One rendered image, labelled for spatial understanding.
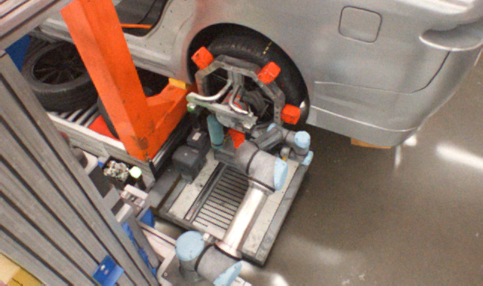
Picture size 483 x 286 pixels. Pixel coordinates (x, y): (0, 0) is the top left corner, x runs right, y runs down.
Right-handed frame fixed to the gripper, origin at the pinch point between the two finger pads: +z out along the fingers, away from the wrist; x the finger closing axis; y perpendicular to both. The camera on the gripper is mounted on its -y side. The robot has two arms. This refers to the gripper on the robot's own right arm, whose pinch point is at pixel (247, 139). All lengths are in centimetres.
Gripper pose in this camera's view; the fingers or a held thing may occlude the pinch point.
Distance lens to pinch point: 205.3
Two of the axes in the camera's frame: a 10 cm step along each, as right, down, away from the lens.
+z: -8.9, -3.2, 3.2
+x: -4.5, 7.0, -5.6
